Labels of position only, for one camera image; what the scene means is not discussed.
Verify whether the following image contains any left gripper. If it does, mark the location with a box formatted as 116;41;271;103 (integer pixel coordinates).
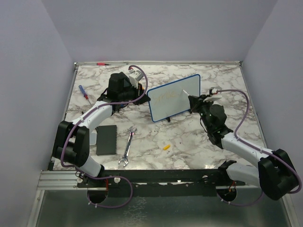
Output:
119;82;151;105

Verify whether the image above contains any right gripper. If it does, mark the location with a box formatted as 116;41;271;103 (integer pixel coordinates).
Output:
189;94;214;131

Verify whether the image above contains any blue framed whiteboard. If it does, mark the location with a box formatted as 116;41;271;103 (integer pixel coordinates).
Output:
147;74;201;122

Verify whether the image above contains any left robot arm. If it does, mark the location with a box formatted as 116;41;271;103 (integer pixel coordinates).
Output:
52;65;150;187

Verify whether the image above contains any silver open-end wrench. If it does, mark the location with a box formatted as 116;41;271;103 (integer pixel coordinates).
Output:
118;126;137;167

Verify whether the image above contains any blue red screwdriver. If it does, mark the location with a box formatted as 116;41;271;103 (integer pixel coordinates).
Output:
79;85;91;105

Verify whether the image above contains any black rectangular box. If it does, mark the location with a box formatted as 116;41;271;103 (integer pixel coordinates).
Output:
96;125;117;156

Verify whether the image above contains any small white container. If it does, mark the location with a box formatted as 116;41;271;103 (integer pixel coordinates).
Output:
89;131;97;146

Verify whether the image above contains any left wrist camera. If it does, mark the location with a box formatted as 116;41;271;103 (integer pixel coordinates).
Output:
128;69;141;83

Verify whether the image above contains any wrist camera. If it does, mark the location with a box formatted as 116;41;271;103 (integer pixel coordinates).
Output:
209;87;222;99
128;69;141;83

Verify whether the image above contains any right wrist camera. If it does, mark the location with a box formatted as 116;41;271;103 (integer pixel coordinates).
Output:
209;87;222;99

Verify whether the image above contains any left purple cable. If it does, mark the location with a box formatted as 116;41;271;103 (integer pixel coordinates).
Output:
60;65;149;210

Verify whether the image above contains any purple cable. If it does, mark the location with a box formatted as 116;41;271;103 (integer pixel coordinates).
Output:
60;65;149;210
216;88;303;206

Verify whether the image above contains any red marker on rail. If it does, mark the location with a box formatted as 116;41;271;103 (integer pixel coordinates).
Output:
96;62;111;66

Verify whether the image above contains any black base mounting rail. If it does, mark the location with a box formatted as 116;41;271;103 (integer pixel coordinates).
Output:
77;169;232;198

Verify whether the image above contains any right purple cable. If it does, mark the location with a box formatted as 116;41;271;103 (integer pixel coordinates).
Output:
216;88;303;206

